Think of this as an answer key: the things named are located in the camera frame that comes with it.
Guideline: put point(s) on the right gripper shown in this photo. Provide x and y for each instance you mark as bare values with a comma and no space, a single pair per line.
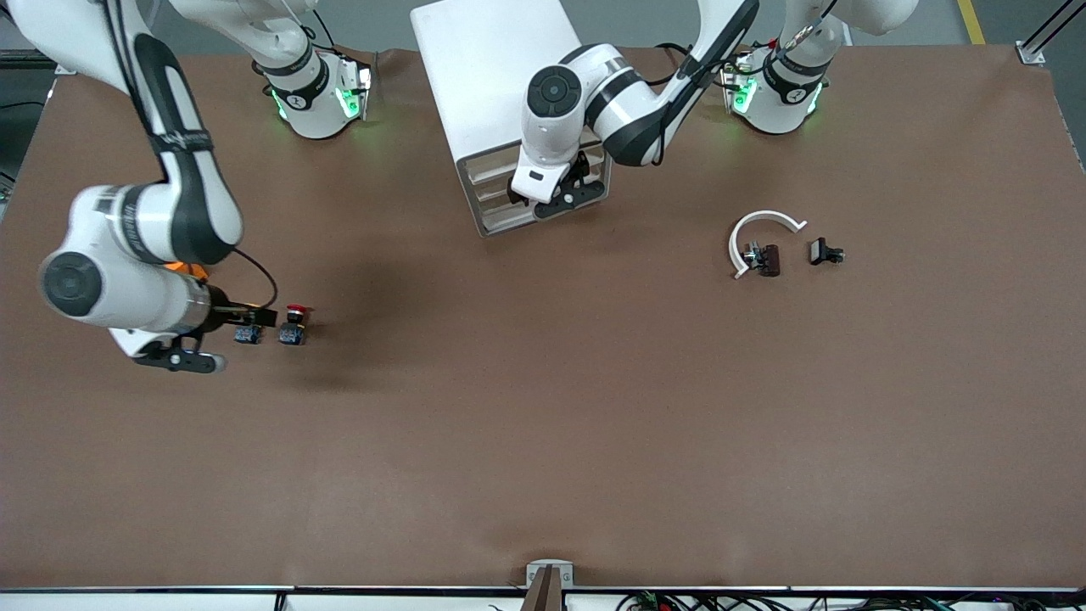
222,303

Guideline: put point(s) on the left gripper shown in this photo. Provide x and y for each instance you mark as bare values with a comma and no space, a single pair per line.
580,165

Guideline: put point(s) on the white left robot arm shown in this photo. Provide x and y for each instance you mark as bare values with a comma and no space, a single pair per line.
594,76

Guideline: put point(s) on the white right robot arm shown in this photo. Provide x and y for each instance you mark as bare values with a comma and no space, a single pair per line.
144,229

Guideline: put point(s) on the red mushroom push button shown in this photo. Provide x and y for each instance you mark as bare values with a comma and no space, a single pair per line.
293,334

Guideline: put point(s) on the white drawer cabinet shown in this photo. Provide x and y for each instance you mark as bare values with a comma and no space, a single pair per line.
492,76

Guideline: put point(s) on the black square push button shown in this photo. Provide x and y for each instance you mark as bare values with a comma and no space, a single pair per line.
820,251

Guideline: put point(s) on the orange and black box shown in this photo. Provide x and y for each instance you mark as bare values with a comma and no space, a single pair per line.
193,271

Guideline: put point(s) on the chrome valve fitting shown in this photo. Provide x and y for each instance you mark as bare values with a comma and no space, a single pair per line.
752,255

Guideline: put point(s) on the brown cylinder capacitor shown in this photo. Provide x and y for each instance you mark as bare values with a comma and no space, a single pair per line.
770,261

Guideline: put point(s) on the brown table cover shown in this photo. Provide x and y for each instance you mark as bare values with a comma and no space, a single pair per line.
543,424

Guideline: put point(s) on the small blue switch block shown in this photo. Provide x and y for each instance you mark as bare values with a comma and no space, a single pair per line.
247,334

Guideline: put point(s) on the silver table edge bracket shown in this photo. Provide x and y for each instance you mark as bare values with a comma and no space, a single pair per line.
536,568

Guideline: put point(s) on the brown post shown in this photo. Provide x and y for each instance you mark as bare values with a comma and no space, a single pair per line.
545,598

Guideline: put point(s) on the aluminium frame post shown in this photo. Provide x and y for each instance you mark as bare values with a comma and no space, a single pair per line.
1031,55

